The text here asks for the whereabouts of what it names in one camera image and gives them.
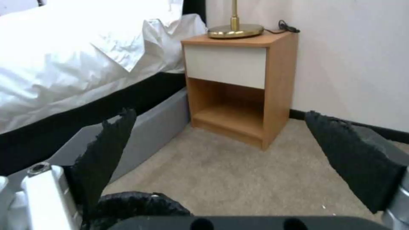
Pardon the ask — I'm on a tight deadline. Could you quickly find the black headboard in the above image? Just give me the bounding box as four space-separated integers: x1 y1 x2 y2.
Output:
181 0 208 22

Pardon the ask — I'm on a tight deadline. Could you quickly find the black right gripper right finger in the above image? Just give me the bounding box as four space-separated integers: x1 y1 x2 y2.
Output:
304 110 409 230

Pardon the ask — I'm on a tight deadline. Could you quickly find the wooden nightstand with white drawer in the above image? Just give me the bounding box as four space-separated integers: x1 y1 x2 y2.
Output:
181 31 299 151

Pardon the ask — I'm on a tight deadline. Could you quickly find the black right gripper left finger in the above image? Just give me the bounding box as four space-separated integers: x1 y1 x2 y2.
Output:
0 108 137 230

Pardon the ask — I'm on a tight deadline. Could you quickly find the black lamp cable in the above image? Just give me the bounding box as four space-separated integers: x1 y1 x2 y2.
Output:
263 20 301 34

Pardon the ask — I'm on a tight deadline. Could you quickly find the black baseboard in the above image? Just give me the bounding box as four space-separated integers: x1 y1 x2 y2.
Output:
289 109 409 139

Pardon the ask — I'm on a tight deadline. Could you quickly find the grey upholstered bed frame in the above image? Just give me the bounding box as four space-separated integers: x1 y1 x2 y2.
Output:
0 86 192 190

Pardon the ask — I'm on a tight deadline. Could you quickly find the brass table lamp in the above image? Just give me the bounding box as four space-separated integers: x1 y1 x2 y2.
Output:
206 0 265 40

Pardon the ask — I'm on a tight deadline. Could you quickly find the white bed duvet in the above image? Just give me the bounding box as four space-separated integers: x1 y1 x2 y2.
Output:
0 0 209 134

